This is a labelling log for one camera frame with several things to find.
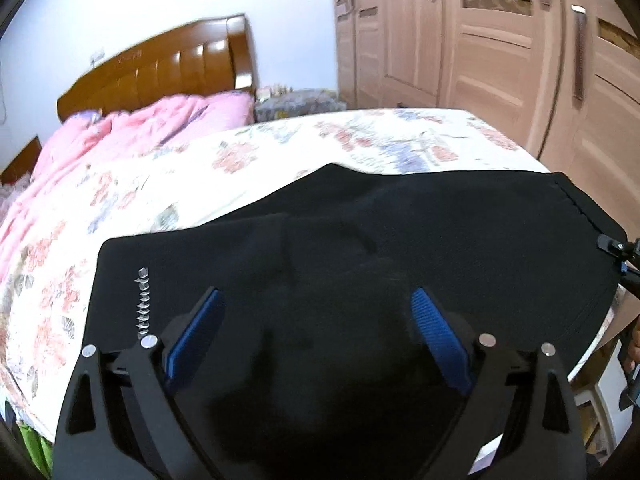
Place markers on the green cloth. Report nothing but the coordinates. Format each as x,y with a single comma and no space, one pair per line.
37,452

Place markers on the wooden bed headboard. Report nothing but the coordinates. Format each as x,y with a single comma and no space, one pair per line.
165,70

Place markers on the wooden wardrobe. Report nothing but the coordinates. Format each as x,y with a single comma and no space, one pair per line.
475,35

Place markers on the white wall socket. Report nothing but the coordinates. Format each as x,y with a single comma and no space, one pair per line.
98,56

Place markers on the brown wooden nightstand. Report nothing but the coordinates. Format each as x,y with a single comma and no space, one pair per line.
20,162

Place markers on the person's right hand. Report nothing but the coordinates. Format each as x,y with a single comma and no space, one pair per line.
635,347

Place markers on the black pants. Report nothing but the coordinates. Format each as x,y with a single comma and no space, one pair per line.
350,240

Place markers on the nightstand with floral cloth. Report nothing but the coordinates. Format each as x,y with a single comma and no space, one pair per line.
300,105

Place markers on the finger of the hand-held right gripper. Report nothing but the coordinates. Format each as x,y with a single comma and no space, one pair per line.
611,245
632,282

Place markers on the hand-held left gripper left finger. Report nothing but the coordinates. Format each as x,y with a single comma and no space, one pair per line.
192,345

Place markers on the pink quilt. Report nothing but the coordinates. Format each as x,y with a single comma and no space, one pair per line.
125,135

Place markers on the floral bed sheet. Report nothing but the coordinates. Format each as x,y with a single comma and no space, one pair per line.
250,160

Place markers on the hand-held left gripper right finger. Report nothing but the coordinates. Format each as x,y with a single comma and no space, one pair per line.
440,345

